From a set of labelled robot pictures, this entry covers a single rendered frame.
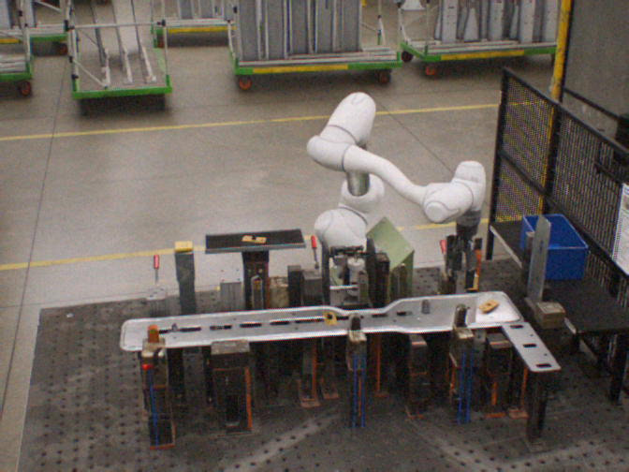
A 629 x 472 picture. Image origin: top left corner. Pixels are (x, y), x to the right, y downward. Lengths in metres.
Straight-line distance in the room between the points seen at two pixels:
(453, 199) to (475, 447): 0.82
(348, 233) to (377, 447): 1.05
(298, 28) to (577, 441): 7.59
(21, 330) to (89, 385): 1.90
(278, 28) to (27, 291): 5.15
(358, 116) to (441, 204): 0.63
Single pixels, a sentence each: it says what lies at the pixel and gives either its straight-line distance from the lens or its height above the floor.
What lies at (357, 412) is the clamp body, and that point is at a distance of 2.89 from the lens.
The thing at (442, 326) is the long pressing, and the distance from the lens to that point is 2.91.
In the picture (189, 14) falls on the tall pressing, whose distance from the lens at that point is 12.27.
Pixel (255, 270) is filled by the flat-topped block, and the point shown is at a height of 1.05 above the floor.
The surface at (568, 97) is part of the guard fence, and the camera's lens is 5.75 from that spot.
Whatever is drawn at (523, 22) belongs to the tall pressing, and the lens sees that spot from 10.73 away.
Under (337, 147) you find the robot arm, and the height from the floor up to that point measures 1.51.
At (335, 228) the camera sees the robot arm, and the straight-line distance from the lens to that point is 3.51.
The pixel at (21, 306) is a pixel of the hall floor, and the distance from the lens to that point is 5.33.
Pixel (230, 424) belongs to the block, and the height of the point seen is 0.74.
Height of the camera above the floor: 2.48
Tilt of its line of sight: 25 degrees down
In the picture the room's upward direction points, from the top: straight up
